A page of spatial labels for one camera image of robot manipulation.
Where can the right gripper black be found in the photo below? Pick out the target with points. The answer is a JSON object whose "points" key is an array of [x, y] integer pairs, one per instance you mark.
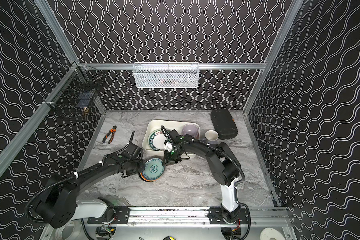
{"points": [[171, 154]]}

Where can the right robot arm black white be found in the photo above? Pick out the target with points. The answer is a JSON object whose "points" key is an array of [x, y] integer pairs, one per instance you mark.
{"points": [[223, 164]]}

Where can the white tape roll right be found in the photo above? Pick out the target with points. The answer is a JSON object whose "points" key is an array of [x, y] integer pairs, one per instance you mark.
{"points": [[271, 234]]}

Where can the lavender mug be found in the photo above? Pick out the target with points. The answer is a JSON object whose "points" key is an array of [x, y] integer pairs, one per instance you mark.
{"points": [[211, 136]]}

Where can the black zipper case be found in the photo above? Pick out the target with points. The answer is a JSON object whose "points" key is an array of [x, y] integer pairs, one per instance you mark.
{"points": [[224, 124]]}

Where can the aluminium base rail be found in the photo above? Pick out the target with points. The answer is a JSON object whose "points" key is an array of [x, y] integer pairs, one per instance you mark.
{"points": [[99, 214]]}

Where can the white wire mesh basket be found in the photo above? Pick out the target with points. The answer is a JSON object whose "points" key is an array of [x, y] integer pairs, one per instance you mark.
{"points": [[166, 75]]}

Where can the black wire basket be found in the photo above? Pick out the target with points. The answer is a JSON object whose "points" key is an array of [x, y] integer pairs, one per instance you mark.
{"points": [[76, 100]]}

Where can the lavender bowl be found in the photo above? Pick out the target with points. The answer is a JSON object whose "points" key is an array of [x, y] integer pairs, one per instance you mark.
{"points": [[191, 129]]}

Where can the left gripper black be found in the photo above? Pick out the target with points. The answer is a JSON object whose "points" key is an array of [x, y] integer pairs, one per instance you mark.
{"points": [[131, 165]]}

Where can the white plate green rim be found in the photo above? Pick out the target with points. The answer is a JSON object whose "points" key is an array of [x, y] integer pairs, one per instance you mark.
{"points": [[156, 140]]}

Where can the small teal patterned plate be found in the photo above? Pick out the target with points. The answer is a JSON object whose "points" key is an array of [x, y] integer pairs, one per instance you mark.
{"points": [[153, 169]]}

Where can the orange black pliers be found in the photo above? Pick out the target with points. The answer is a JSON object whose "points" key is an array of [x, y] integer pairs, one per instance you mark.
{"points": [[110, 135]]}

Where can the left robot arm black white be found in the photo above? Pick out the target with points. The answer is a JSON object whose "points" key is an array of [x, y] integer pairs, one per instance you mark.
{"points": [[56, 203]]}

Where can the tape roll left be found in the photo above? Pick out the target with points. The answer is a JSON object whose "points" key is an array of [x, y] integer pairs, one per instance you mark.
{"points": [[65, 232]]}

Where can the cream plastic bin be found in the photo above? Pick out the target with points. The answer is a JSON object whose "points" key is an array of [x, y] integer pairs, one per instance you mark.
{"points": [[156, 124]]}

